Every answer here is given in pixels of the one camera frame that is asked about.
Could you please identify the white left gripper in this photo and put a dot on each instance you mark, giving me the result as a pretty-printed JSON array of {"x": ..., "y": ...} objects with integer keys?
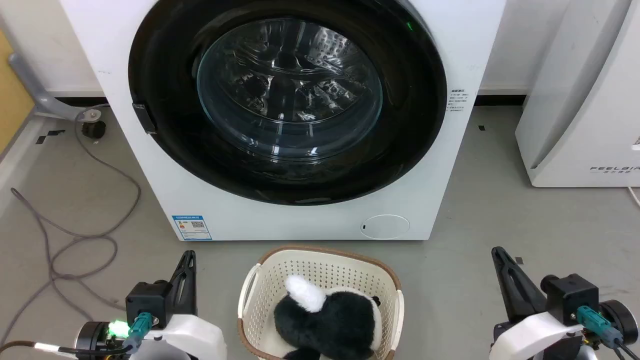
[{"x": 192, "y": 337}]

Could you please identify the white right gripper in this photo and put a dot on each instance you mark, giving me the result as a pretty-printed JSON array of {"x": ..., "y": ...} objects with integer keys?
[{"x": 530, "y": 337}]

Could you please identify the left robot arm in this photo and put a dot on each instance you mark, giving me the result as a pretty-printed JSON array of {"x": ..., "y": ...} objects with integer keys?
[{"x": 95, "y": 340}]

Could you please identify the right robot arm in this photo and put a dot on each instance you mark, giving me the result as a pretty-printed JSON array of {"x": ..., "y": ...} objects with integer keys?
[{"x": 620, "y": 320}]

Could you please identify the white front-load washing machine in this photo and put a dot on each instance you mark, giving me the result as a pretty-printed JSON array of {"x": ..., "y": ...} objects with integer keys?
[{"x": 300, "y": 222}]

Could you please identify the black round washer door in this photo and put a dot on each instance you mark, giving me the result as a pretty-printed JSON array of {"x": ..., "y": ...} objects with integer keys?
[{"x": 167, "y": 75}]

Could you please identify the blue energy label sticker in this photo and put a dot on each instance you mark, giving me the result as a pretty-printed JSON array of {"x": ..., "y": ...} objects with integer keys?
[{"x": 192, "y": 228}]

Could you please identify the cream perforated laundry basket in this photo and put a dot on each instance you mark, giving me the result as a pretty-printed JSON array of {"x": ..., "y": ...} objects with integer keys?
[{"x": 322, "y": 265}]

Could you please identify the oval drain filter cover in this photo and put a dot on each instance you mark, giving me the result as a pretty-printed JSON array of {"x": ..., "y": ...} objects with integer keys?
[{"x": 385, "y": 227}]

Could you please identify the black and white plush toy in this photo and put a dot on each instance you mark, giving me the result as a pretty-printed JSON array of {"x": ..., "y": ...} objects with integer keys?
[{"x": 332, "y": 320}]

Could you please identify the white air purifier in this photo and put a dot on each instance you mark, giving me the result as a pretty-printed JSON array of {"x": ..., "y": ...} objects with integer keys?
[{"x": 580, "y": 125}]

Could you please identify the black caster wheel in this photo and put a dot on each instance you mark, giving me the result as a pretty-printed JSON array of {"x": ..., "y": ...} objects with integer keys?
[{"x": 93, "y": 130}]

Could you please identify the small printed warning sticker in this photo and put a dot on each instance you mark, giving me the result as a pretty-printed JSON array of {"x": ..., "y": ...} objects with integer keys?
[{"x": 457, "y": 101}]

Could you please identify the grey metal stand leg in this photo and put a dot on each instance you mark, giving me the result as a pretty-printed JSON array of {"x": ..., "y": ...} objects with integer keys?
[{"x": 35, "y": 92}]

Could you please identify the yellow wooden panel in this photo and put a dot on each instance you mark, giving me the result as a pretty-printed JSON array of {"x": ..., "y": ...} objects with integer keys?
[{"x": 11, "y": 95}]

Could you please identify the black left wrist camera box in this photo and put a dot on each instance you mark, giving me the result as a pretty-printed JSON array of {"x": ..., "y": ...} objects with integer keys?
[{"x": 147, "y": 300}]

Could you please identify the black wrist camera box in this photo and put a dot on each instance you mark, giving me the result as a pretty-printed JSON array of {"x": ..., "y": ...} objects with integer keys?
[
  {"x": 147, "y": 300},
  {"x": 570, "y": 295}
]

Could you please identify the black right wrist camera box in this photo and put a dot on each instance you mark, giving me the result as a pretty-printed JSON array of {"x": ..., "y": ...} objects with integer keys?
[{"x": 570, "y": 295}]

